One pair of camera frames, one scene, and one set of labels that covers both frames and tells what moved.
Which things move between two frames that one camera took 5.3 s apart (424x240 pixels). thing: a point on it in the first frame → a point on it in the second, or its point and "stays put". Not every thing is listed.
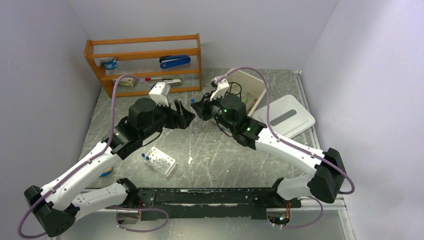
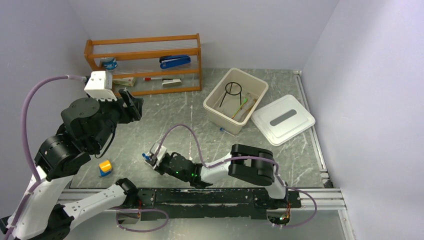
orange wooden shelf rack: (136, 63) stays put
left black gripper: (180, 118) → (133, 111)
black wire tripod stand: (234, 93) stays put
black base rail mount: (222, 203) stays put
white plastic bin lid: (288, 115) stays put
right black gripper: (203, 106) → (158, 168)
